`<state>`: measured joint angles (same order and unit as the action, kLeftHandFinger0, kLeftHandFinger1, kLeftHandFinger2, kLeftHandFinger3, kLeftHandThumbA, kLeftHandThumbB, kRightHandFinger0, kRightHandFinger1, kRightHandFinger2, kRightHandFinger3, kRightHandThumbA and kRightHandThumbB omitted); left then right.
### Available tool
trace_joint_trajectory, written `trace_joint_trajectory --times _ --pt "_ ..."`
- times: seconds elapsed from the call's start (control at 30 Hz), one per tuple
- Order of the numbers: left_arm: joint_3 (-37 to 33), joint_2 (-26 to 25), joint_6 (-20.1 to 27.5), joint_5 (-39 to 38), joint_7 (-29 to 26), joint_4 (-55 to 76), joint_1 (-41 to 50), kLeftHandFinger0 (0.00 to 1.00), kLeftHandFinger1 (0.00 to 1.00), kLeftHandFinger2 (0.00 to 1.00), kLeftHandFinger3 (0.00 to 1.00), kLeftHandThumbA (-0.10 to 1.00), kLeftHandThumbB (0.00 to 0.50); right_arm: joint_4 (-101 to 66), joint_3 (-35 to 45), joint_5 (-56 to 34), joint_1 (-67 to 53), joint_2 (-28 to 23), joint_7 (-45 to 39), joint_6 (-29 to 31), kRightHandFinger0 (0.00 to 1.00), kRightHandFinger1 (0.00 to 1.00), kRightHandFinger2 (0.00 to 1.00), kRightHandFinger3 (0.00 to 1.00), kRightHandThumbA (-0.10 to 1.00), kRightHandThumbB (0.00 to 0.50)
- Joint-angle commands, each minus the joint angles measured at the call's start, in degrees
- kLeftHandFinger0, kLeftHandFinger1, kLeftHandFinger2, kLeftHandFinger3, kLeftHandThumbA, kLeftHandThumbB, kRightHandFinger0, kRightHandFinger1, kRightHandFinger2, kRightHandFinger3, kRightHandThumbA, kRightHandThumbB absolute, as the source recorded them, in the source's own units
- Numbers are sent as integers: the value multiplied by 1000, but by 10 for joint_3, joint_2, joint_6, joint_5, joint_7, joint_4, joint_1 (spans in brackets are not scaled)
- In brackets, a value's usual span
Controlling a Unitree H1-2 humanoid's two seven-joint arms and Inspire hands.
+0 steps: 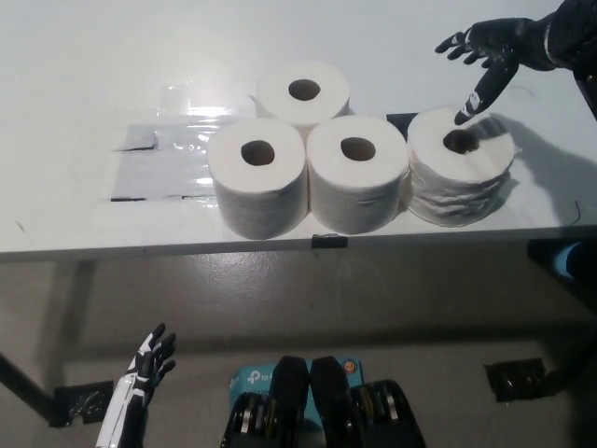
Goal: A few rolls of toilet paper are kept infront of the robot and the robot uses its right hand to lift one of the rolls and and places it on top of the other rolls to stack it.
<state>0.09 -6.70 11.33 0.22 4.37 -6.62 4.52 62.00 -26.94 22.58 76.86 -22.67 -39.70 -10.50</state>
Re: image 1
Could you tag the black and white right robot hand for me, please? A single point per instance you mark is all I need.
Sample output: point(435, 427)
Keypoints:
point(508, 42)

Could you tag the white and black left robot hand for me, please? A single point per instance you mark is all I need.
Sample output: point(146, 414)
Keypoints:
point(123, 401)

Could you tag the smooth white toilet paper roll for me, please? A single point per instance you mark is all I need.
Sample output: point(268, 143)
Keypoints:
point(354, 196)
point(280, 102)
point(261, 200)

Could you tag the black floor tape patch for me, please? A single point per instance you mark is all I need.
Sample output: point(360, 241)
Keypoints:
point(513, 380)
point(74, 406)

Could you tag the black diagonal table leg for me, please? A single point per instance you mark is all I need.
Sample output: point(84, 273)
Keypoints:
point(23, 387)
point(571, 371)

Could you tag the teal router box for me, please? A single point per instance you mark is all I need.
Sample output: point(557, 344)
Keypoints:
point(252, 380)

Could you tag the black tape patch on table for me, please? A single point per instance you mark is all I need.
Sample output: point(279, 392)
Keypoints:
point(396, 120)

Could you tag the clear plastic sheet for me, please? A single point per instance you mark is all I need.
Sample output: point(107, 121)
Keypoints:
point(163, 172)

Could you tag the small black tape strip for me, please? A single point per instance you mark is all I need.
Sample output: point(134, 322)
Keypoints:
point(329, 242)

